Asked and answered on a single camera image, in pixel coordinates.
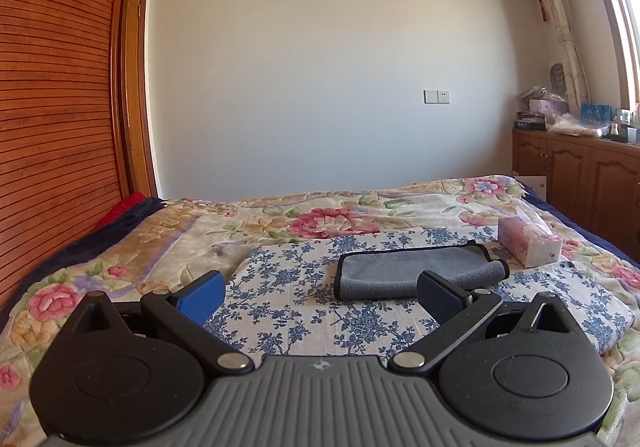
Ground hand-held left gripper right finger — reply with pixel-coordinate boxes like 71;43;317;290
387;270;583;374

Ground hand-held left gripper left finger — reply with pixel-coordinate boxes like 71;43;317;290
61;270;255;373

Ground purple and grey towel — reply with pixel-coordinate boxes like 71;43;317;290
334;240;511;302

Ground blue floral white cloth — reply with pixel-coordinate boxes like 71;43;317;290
202;226;630;370

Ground pink tissue box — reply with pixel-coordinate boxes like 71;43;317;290
497;207;562;269

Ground dark blue blanket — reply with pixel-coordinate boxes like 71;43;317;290
0;196;166;323

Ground red cloth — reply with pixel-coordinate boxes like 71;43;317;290
95;193;147;229

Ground floral bedspread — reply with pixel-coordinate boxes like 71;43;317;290
0;173;640;447

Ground wooden cabinet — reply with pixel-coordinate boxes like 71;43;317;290
512;126;640;248

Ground stack of dark books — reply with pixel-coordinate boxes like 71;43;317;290
514;111;547;131

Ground clear plastic bag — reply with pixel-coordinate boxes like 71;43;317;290
546;113;608;137

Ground pale pink box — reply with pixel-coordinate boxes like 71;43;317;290
528;98;569;115

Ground blue box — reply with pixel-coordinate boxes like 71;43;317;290
581;102;613;122

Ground wooden louvered wardrobe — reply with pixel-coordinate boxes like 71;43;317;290
0;0;157;313

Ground grey feather fan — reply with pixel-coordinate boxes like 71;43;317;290
549;62;568;95

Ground patterned beige curtain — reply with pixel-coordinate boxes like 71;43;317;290
510;0;591;103

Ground wooden door frame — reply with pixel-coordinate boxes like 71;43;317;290
120;0;158;200

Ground wooden window frame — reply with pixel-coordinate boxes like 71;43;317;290
575;0;640;113

